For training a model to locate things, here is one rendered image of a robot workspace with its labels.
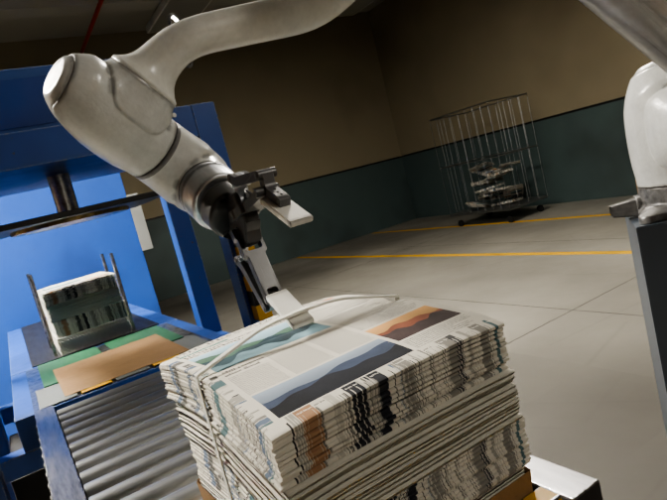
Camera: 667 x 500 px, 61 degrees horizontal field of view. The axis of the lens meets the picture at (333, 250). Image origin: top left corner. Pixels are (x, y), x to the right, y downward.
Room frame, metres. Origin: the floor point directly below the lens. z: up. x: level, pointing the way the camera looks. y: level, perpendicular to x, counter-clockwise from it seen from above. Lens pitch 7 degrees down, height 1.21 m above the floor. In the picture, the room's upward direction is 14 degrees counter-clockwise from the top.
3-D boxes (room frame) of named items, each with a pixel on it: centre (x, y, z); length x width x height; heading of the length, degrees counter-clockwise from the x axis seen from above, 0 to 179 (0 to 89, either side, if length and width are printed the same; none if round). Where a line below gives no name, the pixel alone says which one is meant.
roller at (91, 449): (1.24, 0.43, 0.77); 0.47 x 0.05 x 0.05; 120
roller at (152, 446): (1.13, 0.37, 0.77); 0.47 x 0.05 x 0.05; 120
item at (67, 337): (2.45, 1.12, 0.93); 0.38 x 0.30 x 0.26; 30
